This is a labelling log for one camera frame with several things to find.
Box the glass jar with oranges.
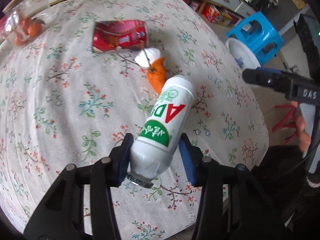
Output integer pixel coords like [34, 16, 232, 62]
[2, 0, 52, 47]

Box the blue plastic stool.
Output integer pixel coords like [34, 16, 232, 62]
[226, 12, 284, 66]

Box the red folding rack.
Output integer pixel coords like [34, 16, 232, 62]
[272, 105, 297, 145]

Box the white trash basin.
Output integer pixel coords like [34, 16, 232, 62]
[225, 38, 261, 70]

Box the red drink can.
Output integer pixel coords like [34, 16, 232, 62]
[92, 20, 149, 53]

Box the white AD milk bottle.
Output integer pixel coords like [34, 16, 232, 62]
[127, 75, 195, 189]

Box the right hand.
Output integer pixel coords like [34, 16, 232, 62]
[295, 110, 311, 153]

